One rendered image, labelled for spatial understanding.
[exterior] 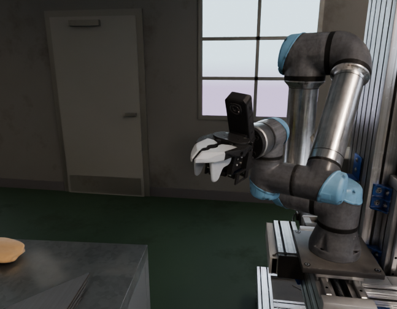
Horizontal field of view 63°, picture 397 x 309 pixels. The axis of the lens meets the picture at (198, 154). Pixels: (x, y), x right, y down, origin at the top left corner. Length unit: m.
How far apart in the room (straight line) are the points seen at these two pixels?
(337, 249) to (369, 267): 0.10
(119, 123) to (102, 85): 0.47
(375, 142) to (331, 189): 0.47
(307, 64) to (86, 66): 3.32
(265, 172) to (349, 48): 0.38
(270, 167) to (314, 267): 0.38
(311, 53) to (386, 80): 0.30
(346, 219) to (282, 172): 0.33
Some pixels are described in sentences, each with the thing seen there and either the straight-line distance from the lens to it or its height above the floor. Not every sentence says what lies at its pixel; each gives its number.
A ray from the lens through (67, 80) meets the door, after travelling 4.17.
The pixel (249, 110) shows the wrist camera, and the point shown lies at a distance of 0.61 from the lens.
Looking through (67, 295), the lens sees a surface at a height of 1.07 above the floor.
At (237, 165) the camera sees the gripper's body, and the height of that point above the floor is 1.42.
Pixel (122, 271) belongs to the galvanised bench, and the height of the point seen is 1.05.
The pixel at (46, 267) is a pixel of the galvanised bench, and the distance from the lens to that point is 1.05.
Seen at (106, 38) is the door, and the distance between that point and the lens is 3.94.
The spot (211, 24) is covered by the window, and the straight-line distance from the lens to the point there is 3.68.
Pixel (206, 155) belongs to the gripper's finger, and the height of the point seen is 1.46.
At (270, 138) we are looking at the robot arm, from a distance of 0.71.
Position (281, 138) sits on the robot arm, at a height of 1.43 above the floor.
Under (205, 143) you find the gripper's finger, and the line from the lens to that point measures 0.57.
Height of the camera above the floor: 1.60
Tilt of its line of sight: 16 degrees down
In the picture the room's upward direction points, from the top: straight up
